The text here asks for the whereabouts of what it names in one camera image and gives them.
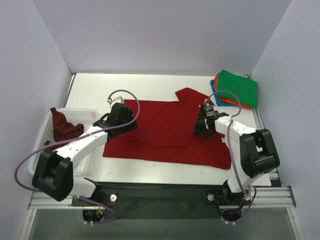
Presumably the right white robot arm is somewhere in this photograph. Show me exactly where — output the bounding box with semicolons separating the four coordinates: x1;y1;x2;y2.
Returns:
193;102;280;204

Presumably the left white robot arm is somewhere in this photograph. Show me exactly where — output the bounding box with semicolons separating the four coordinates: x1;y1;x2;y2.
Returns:
31;102;138;206

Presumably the blue folded t-shirt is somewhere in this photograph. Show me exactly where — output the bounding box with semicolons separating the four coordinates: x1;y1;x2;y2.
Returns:
210;79;236;107

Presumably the orange folded t-shirt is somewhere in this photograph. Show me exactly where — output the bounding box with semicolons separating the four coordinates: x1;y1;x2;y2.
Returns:
214;72;252;111

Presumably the white plastic basket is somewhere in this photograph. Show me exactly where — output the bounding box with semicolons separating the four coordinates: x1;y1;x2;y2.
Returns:
28;108;99;177

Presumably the green folded t-shirt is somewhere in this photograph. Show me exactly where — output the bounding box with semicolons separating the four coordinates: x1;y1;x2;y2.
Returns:
216;70;258;109

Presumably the dark red t-shirt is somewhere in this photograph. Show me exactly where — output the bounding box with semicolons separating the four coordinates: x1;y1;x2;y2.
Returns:
50;107;84;142

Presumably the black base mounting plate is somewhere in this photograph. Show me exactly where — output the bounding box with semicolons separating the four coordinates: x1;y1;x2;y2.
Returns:
71;181;247;221

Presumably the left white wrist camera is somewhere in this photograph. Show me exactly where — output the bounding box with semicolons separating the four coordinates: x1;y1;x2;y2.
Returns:
106;96;124;106

